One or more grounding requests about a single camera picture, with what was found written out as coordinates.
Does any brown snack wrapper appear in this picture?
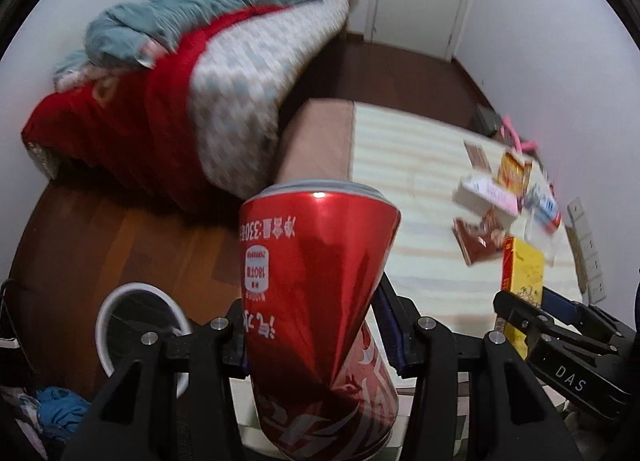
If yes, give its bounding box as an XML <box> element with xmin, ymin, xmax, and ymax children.
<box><xmin>452</xmin><ymin>207</ymin><xmax>516</xmax><ymax>268</ymax></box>

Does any yellow red snack packet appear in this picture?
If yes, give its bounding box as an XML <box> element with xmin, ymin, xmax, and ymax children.
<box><xmin>496</xmin><ymin>150</ymin><xmax>534</xmax><ymax>202</ymax></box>

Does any white round waste bin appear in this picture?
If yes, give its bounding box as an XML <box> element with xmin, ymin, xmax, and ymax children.
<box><xmin>95</xmin><ymin>282</ymin><xmax>194</xmax><ymax>399</ymax></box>

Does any red blanket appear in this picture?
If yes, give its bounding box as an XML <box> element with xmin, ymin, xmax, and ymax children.
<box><xmin>21</xmin><ymin>6</ymin><xmax>283</xmax><ymax>214</ymax></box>

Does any white blue checked quilt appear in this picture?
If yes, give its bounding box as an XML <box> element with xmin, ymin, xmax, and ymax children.
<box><xmin>187</xmin><ymin>0</ymin><xmax>351</xmax><ymax>200</ymax></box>

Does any white power strip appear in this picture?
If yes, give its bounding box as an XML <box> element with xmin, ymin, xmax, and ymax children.
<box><xmin>564</xmin><ymin>197</ymin><xmax>609</xmax><ymax>305</ymax></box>

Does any dark grey box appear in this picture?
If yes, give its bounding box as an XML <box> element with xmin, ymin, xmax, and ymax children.
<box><xmin>474</xmin><ymin>105</ymin><xmax>504</xmax><ymax>136</ymax></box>

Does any crushed red soda can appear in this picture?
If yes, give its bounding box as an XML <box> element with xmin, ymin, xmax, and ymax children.
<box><xmin>237</xmin><ymin>180</ymin><xmax>402</xmax><ymax>461</ymax></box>

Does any white blue red packet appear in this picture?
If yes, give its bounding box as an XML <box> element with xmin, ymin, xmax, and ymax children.
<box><xmin>524</xmin><ymin>180</ymin><xmax>564</xmax><ymax>238</ymax></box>

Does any small brown card packet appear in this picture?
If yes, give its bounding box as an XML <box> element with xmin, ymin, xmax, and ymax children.
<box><xmin>462</xmin><ymin>140</ymin><xmax>490</xmax><ymax>172</ymax></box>

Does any white pink flat box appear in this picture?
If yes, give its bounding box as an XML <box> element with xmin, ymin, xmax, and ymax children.
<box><xmin>452</xmin><ymin>175</ymin><xmax>522</xmax><ymax>218</ymax></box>

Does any patterned cloth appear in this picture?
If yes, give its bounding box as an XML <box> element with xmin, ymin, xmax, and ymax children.
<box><xmin>0</xmin><ymin>383</ymin><xmax>50</xmax><ymax>461</ymax></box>

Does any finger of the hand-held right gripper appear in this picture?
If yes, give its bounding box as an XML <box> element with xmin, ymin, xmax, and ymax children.
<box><xmin>492</xmin><ymin>290</ymin><xmax>557</xmax><ymax>348</ymax></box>
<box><xmin>542</xmin><ymin>286</ymin><xmax>622</xmax><ymax>348</ymax></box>

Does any teal blanket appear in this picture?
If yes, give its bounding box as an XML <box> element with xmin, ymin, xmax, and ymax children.
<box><xmin>52</xmin><ymin>0</ymin><xmax>352</xmax><ymax>92</ymax></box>

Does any blue cloth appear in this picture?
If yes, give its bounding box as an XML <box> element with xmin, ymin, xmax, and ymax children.
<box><xmin>34</xmin><ymin>385</ymin><xmax>92</xmax><ymax>444</ymax></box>

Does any pink plastic object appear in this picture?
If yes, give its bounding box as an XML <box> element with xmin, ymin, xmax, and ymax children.
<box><xmin>499</xmin><ymin>114</ymin><xmax>539</xmax><ymax>154</ymax></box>

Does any clear white plastic wrapper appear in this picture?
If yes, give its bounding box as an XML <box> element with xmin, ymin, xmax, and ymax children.
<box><xmin>523</xmin><ymin>218</ymin><xmax>568</xmax><ymax>268</ymax></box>

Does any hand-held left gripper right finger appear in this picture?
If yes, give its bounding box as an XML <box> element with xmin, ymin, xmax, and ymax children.
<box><xmin>374</xmin><ymin>275</ymin><xmax>571</xmax><ymax>461</ymax></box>

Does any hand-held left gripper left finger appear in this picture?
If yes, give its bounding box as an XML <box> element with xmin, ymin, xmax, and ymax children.
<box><xmin>60</xmin><ymin>298</ymin><xmax>247</xmax><ymax>461</ymax></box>

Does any yellow red cardboard box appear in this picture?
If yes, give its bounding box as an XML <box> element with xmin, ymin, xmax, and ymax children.
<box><xmin>495</xmin><ymin>235</ymin><xmax>547</xmax><ymax>361</ymax></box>

